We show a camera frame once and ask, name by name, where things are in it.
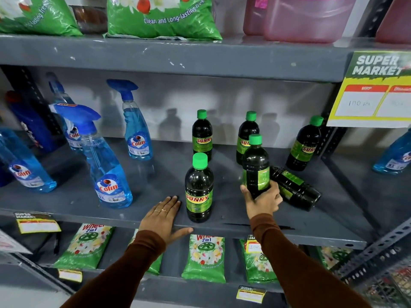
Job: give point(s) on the person's right hand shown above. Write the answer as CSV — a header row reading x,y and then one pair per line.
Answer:
x,y
263,205

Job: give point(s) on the person's left hand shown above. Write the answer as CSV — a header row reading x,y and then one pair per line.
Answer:
x,y
160,222

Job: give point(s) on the person's right thumb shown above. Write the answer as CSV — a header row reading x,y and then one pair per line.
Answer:
x,y
246,193

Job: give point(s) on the person's left thumb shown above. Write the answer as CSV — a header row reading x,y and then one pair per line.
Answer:
x,y
183,232

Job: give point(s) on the person's left middle finger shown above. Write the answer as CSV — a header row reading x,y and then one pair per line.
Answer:
x,y
167,205

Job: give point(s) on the person's left little finger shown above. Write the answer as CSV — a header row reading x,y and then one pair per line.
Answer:
x,y
147,216

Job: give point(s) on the dark bottle green cap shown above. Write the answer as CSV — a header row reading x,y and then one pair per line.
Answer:
x,y
304,147
245,134
255,163
202,137
298,189
199,189

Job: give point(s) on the person's left forearm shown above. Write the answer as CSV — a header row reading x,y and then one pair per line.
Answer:
x,y
122,272

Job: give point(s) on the person's right forearm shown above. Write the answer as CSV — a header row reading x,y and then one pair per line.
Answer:
x,y
298,269

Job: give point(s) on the small green detergent packet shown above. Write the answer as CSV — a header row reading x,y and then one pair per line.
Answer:
x,y
205,258
332,255
156,266
259,264
85,246

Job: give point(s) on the small yellow shelf label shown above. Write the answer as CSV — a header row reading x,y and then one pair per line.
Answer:
x,y
251,295
253,246
70,275
37,224

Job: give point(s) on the blue glass cleaner spray bottle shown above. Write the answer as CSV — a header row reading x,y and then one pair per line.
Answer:
x,y
107,176
137,134
24,171
395,155
59,92

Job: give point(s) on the white shelf label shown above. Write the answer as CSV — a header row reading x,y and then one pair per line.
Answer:
x,y
11,244

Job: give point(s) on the grey perforated rack upright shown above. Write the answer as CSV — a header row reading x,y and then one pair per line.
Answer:
x,y
375,250

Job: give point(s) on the grey metal shelf rack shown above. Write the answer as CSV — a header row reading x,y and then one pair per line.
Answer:
x,y
205,57

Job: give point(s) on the dark blue bottle red cap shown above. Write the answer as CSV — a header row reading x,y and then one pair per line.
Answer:
x,y
30,121

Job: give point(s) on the large green yellow price sign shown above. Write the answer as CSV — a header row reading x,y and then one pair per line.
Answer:
x,y
369,92

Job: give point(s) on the pink plastic container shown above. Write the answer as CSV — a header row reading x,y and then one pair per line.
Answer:
x,y
308,20
396,24
253,17

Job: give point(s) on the large green detergent bag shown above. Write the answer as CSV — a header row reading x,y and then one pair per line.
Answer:
x,y
163,22
38,15

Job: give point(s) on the brown packet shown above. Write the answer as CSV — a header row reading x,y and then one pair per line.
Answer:
x,y
90,19

